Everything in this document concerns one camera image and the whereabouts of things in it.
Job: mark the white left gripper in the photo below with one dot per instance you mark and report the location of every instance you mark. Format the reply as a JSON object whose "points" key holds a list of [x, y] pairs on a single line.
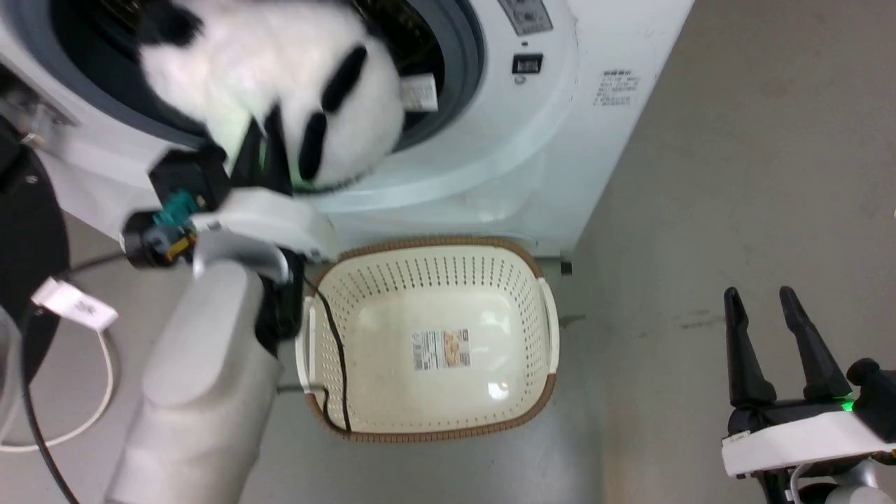
{"points": [[269, 213]]}

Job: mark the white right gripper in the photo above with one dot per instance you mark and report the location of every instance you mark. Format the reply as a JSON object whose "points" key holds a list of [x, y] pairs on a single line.
{"points": [[798, 437]]}

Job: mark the black and white panda plush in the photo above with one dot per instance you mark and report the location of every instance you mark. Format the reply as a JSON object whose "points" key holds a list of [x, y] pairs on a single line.
{"points": [[280, 63]]}

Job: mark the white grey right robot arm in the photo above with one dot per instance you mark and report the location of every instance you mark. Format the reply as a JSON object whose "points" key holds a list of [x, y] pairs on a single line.
{"points": [[840, 486]]}

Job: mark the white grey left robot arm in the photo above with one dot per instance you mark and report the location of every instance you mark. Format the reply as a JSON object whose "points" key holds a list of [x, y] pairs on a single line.
{"points": [[203, 371]]}

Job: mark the white front-load washing machine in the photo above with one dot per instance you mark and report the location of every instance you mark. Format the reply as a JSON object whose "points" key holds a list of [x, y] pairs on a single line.
{"points": [[504, 161]]}

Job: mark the cream perforated laundry basket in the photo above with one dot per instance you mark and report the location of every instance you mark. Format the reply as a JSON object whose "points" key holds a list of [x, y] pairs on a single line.
{"points": [[427, 343]]}

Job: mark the printed basket label sticker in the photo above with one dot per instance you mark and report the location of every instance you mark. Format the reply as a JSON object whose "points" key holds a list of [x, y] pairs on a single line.
{"points": [[441, 349]]}

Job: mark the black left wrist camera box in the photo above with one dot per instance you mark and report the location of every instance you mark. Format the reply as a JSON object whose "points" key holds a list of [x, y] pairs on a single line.
{"points": [[192, 175]]}

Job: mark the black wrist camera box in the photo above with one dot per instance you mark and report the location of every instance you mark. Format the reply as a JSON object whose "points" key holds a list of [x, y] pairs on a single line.
{"points": [[878, 399], [192, 175]]}

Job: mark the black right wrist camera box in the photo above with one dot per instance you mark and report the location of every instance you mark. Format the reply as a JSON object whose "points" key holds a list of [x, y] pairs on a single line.
{"points": [[878, 399]]}

